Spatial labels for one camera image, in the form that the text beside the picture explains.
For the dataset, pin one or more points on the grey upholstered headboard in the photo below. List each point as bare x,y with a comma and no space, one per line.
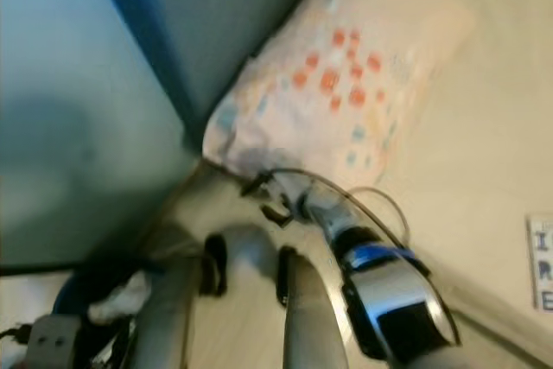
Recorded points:
207,15

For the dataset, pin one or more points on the white book with blue letters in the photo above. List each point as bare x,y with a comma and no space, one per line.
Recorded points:
543,265

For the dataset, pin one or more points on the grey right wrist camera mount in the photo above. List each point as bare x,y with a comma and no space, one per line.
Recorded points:
294,189

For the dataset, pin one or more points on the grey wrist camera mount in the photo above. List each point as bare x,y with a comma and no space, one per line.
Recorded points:
54,341
294,189

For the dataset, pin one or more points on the beige mattress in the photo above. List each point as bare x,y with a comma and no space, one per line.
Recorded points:
467,153

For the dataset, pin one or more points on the blue plastic bucket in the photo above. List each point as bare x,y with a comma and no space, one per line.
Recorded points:
73,287

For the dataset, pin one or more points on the large white crumpled paper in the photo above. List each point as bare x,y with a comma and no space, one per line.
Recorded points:
121,300

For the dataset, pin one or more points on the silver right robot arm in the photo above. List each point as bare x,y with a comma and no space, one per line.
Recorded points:
397,300

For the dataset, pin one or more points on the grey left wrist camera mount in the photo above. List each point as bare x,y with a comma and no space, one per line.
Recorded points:
54,341

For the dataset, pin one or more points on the pink pillow with orange spots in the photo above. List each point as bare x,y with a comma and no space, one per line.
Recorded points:
337,101

